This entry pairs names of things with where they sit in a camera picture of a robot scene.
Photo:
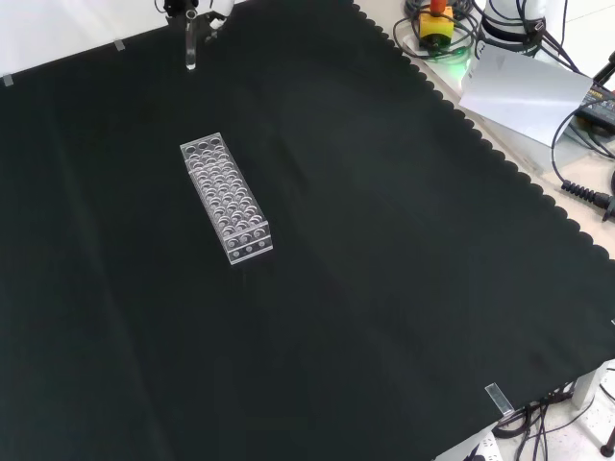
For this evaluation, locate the black tripod leg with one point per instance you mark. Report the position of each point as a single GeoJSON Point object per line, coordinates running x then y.
{"type": "Point", "coordinates": [604, 72]}

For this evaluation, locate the yellow stop button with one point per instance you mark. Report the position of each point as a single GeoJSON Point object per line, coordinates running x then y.
{"type": "Point", "coordinates": [435, 26]}

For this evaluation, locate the black power adapter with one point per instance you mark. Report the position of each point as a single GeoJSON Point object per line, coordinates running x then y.
{"type": "Point", "coordinates": [599, 106]}

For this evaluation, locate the pale board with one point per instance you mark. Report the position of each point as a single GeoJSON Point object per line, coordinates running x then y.
{"type": "Point", "coordinates": [523, 98]}

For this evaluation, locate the clear glass test tube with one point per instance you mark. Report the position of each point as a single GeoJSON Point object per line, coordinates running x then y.
{"type": "Point", "coordinates": [190, 45]}

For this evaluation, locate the clear tape strip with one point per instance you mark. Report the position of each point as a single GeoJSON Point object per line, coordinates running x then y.
{"type": "Point", "coordinates": [499, 398]}
{"type": "Point", "coordinates": [119, 45]}
{"type": "Point", "coordinates": [7, 80]}

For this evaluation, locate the clear plastic test tube rack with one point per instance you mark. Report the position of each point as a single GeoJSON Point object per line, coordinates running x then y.
{"type": "Point", "coordinates": [226, 201]}

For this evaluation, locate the white power strip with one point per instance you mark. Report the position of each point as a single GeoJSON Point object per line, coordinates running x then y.
{"type": "Point", "coordinates": [483, 446]}

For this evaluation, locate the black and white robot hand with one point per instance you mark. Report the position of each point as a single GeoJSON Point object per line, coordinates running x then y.
{"type": "Point", "coordinates": [179, 8]}

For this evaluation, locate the black bench cloth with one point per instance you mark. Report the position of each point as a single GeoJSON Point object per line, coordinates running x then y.
{"type": "Point", "coordinates": [384, 240]}

